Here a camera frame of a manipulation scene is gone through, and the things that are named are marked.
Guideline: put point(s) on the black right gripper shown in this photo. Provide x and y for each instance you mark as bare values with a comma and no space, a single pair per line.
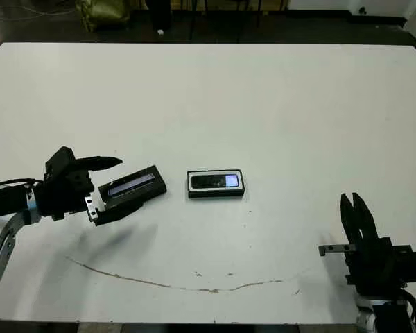
371,267

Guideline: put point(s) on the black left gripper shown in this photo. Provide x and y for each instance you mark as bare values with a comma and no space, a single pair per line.
66,194

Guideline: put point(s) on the black printed box lid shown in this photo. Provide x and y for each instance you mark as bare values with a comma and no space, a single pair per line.
142,187

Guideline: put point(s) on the slim black camera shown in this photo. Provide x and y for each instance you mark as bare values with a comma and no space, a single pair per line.
208,181

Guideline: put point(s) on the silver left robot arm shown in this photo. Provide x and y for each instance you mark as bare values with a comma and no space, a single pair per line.
0,236

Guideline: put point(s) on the black box base white inset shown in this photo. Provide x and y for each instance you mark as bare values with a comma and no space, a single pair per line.
215,194

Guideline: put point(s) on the yellow green sack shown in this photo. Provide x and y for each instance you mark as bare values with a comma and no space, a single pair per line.
102,14

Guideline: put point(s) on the black chair legs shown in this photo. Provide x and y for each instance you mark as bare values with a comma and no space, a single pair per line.
225,14

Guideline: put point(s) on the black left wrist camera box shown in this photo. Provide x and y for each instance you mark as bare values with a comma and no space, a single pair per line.
60,159

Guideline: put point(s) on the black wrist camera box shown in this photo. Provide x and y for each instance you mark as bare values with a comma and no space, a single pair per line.
414,265
60,159

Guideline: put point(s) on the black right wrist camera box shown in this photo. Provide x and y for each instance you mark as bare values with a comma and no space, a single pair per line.
414,265

